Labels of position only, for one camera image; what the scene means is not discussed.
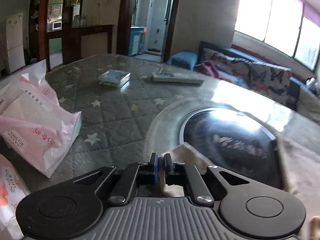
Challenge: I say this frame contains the window with green frame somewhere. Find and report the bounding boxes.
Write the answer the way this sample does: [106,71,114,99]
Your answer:
[235,0,319,71]

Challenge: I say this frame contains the white refrigerator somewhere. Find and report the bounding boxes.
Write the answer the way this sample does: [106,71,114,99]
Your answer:
[5,13,25,74]

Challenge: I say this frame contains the black round induction cooktop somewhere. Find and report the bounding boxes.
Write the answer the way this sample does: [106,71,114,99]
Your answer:
[180,107,284,189]

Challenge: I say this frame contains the grey plain cushion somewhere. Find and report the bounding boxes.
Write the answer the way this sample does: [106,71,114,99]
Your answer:
[297,86,320,125]

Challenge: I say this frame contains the grey quilted star table cover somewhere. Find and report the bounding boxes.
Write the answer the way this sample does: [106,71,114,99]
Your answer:
[1,54,319,191]

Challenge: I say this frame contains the grey remote control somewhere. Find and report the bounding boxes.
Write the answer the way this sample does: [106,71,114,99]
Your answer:
[151,72,204,85]

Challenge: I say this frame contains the pink tissue pack upper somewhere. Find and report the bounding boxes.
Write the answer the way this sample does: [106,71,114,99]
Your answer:
[1,61,82,178]

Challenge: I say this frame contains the white microwave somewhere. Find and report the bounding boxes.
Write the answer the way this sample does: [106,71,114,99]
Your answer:
[52,21,62,30]

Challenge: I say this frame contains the dark wooden counter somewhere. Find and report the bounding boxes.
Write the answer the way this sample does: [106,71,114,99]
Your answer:
[39,24,114,72]

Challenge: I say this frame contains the large butterfly print cushion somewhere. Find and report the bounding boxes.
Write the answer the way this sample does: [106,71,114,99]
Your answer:
[249,62,291,105]

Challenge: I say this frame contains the blue white cabinet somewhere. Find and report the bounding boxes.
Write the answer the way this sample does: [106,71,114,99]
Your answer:
[128,26,147,56]

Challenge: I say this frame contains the pink tissue pack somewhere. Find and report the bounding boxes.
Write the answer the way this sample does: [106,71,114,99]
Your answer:
[0,155,30,239]
[1,61,82,178]

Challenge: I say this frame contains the cream garment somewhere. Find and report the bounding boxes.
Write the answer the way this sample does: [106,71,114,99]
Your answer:
[157,134,320,240]

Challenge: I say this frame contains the panda plush toy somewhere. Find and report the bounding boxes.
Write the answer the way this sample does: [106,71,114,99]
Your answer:
[306,77,320,90]

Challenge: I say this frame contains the small card box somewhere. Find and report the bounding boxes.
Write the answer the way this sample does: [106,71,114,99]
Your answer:
[98,69,131,88]

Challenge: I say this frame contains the pink cloth on sofa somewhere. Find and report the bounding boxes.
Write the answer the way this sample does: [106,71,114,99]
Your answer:
[194,61,220,79]

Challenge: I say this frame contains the pink tissue pack lower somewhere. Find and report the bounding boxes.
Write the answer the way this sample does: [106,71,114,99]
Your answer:
[0,155,30,239]

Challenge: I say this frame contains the small butterfly print cushion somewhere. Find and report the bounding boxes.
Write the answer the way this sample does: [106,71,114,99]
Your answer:
[200,48,251,85]

